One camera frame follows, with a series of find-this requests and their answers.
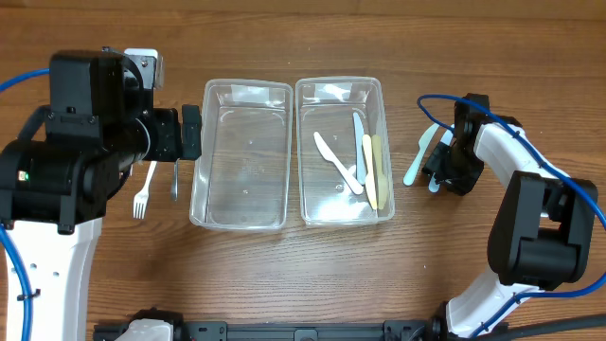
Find silver metal fork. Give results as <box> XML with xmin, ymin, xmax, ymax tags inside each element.
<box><xmin>170</xmin><ymin>160</ymin><xmax>179</xmax><ymax>202</ymax></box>

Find white plastic knife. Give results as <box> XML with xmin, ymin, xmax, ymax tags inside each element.
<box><xmin>313</xmin><ymin>132</ymin><xmax>364</xmax><ymax>195</ymax></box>

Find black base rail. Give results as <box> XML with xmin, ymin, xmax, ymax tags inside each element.
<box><xmin>92</xmin><ymin>307</ymin><xmax>432</xmax><ymax>341</ymax></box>

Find light blue plastic knife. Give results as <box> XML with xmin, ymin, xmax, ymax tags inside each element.
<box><xmin>428</xmin><ymin>130</ymin><xmax>453</xmax><ymax>193</ymax></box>

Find clear plastic container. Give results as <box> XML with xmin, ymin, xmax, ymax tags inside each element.
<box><xmin>189</xmin><ymin>79</ymin><xmax>294</xmax><ymax>231</ymax></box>
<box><xmin>295</xmin><ymin>76</ymin><xmax>395</xmax><ymax>226</ymax></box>

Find left clear plastic container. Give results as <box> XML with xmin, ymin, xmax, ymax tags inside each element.
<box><xmin>189</xmin><ymin>79</ymin><xmax>294</xmax><ymax>231</ymax></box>

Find yellow plastic knife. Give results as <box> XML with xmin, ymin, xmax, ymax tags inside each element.
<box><xmin>362</xmin><ymin>135</ymin><xmax>378</xmax><ymax>210</ymax></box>

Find left blue cable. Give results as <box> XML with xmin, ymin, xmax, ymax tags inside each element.
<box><xmin>0</xmin><ymin>67</ymin><xmax>51</xmax><ymax>341</ymax></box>

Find mint green plastic knife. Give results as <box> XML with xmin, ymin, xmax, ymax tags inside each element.
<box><xmin>402</xmin><ymin>123</ymin><xmax>439</xmax><ymax>187</ymax></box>

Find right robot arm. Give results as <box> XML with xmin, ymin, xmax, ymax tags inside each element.
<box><xmin>422</xmin><ymin>93</ymin><xmax>605</xmax><ymax>340</ymax></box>

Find white plastic fork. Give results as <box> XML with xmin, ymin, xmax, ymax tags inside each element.
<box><xmin>133</xmin><ymin>161</ymin><xmax>157</xmax><ymax>220</ymax></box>

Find black corrugated cable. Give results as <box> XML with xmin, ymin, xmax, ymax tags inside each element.
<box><xmin>468</xmin><ymin>312</ymin><xmax>606</xmax><ymax>341</ymax></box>

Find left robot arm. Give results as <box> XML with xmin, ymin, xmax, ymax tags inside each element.
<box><xmin>1</xmin><ymin>47</ymin><xmax>202</xmax><ymax>340</ymax></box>

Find pale grey plastic knife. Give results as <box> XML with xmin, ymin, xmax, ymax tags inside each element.
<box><xmin>352</xmin><ymin>112</ymin><xmax>366</xmax><ymax>185</ymax></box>

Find right clear plastic container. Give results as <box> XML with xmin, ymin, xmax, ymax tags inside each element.
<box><xmin>295</xmin><ymin>76</ymin><xmax>395</xmax><ymax>226</ymax></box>

